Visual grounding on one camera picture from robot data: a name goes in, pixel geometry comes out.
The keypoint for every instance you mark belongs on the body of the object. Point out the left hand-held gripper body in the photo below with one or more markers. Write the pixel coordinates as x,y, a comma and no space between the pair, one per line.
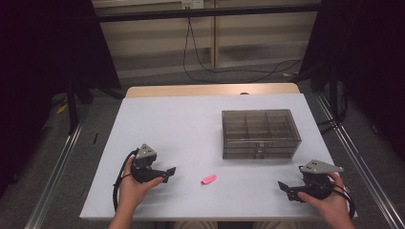
143,171

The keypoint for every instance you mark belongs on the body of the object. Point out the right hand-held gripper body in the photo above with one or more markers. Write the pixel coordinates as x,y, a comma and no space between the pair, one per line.
318,187

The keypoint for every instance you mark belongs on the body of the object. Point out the pink translucent tube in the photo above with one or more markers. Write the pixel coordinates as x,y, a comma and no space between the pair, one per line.
209,179

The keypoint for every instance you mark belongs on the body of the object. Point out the smoky transparent organizer box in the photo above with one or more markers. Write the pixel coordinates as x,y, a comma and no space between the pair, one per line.
258,125

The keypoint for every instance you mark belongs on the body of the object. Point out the person's left hand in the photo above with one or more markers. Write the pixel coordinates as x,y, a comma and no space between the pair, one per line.
132,192

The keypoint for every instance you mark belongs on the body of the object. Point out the person's right hand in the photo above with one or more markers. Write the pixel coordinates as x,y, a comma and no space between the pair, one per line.
332,206

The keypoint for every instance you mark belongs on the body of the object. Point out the person's right leg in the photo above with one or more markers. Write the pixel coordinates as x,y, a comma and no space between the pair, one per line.
275,225

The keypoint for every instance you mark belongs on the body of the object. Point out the person's leg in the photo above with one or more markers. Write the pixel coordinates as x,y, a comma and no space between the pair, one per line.
194,225
275,225

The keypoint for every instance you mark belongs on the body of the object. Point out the person's left leg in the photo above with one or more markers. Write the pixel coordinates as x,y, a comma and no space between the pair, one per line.
194,225

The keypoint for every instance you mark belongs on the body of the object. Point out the small black floor strip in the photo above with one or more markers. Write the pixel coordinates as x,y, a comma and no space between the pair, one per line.
95,137

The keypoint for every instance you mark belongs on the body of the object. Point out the wooden table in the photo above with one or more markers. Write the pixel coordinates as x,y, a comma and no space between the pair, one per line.
191,90

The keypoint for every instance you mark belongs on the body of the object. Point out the black metal stand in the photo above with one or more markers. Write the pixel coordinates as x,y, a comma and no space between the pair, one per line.
72,108
334,95

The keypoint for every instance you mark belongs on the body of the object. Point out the yellow tape piece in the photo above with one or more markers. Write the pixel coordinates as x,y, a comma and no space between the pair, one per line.
62,108
287,74

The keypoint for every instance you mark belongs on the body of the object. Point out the black curtain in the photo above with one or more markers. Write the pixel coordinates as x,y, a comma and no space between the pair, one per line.
366,47
47,57

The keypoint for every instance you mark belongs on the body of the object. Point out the black horizontal bar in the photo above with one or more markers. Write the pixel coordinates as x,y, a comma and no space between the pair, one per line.
207,13

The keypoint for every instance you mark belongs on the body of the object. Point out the metal floor rail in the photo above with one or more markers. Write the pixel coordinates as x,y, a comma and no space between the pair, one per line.
54,178
359,159

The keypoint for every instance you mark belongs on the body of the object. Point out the wooden vertical post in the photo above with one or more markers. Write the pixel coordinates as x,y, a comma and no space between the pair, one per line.
215,38

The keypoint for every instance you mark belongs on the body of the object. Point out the white wall power outlet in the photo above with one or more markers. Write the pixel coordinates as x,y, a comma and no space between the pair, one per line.
192,4

